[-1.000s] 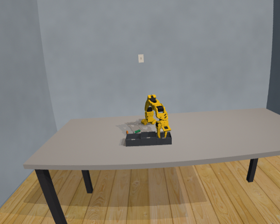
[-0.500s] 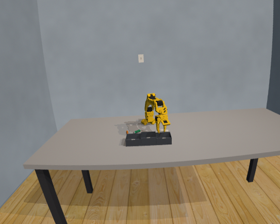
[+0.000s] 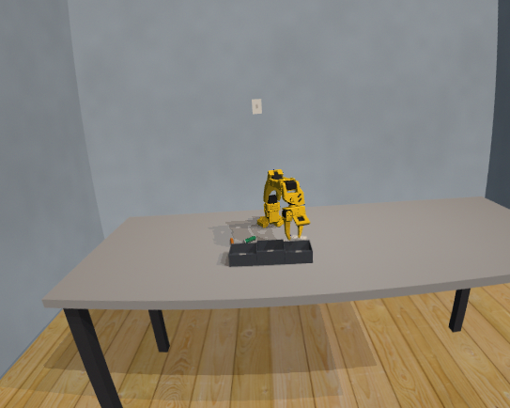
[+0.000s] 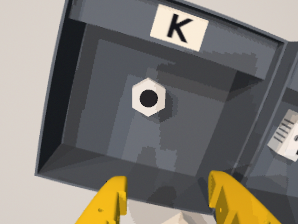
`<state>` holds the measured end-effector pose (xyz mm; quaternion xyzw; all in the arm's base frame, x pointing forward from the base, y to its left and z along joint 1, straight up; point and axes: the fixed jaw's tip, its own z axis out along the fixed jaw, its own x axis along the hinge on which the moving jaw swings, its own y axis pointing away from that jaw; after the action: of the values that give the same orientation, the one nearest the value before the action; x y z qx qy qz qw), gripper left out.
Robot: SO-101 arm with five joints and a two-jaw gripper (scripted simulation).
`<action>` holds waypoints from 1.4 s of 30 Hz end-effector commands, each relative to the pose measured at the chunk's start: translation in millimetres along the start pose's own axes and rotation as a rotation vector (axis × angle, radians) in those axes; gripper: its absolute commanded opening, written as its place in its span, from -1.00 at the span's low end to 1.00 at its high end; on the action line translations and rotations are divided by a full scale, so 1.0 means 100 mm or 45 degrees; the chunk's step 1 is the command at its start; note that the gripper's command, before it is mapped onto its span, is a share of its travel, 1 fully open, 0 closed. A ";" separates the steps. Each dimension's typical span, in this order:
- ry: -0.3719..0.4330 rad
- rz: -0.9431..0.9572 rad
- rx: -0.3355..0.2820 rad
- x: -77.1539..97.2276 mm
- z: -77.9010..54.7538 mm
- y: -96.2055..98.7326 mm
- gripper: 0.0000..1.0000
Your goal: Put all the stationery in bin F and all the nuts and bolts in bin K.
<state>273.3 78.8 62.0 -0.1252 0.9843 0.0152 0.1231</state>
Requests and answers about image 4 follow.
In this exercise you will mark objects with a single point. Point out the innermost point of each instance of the cream domino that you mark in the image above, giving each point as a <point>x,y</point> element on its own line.
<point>178,219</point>

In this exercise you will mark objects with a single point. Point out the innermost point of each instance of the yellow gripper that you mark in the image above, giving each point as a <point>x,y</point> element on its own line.
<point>234,204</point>

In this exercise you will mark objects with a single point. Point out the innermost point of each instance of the grey bin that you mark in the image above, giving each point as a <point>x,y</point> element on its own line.
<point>215,118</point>

